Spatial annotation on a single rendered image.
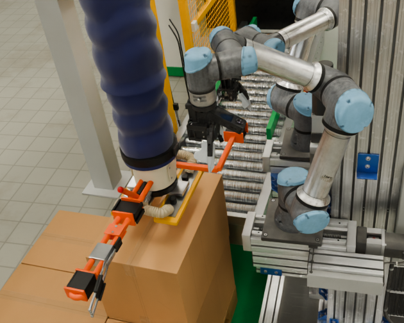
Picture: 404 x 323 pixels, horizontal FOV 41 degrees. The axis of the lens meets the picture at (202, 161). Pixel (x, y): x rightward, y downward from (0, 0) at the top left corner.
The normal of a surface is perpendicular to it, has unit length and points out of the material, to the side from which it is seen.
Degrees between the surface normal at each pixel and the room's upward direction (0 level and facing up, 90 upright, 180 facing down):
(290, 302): 0
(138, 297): 90
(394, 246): 45
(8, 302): 0
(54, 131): 0
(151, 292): 90
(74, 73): 90
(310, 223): 97
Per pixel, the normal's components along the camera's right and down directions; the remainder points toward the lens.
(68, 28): 0.95, 0.10
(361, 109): 0.22, 0.47
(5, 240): -0.12, -0.78
